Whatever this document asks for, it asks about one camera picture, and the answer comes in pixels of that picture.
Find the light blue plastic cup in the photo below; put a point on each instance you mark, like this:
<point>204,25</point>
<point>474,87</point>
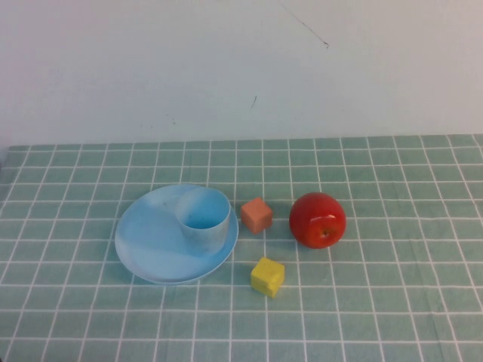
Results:
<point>205,237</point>

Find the light blue round plate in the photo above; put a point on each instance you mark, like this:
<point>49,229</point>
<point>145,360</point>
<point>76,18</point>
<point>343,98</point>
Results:
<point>151,241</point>

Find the orange foam cube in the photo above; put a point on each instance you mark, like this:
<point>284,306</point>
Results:
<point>256,215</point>

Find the red apple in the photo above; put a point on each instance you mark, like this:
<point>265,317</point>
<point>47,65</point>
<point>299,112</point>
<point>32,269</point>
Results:
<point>315,216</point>

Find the yellow foam cube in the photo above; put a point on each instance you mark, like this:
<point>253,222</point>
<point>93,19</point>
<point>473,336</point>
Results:
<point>266,277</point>

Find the green checkered tablecloth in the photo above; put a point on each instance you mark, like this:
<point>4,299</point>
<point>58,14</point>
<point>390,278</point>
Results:
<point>339,320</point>

